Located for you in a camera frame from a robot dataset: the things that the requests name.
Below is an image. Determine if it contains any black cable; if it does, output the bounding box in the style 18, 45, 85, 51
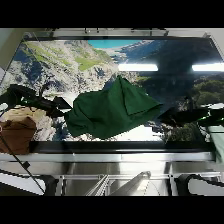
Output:
0, 132, 47, 195
185, 173, 224, 188

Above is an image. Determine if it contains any brown garment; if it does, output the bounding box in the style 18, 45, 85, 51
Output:
0, 116, 37, 155

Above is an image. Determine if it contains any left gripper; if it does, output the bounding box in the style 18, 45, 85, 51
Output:
48, 96, 73, 118

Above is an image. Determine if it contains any beige garment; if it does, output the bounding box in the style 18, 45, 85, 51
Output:
1, 105, 47, 130

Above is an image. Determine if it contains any green T-shirt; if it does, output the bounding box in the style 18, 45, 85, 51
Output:
64, 75, 164, 141

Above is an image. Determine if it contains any silver frame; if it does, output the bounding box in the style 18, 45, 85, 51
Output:
0, 27, 224, 197

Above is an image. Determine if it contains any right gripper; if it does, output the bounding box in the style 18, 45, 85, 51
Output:
158, 107, 184, 128

